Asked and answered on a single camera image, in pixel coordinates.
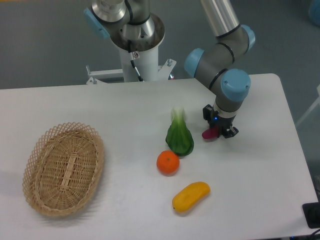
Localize white metal base frame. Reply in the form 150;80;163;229
86;58;177;85

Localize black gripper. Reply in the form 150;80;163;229
202;104;239;139

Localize green bok choy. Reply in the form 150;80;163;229
165;107;194;157

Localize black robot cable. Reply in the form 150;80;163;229
127;39;145;83

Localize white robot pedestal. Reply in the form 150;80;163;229
111;13;165;82

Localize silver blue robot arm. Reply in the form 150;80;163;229
83;0;255;139

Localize orange tangerine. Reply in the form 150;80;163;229
156;150;180;175

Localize yellow mango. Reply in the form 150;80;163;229
171;181;211;213

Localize black device at edge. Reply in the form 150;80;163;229
302;202;320;229

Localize purple sweet potato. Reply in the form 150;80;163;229
202;126;221;140

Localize woven wicker basket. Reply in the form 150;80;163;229
22;122;104;217

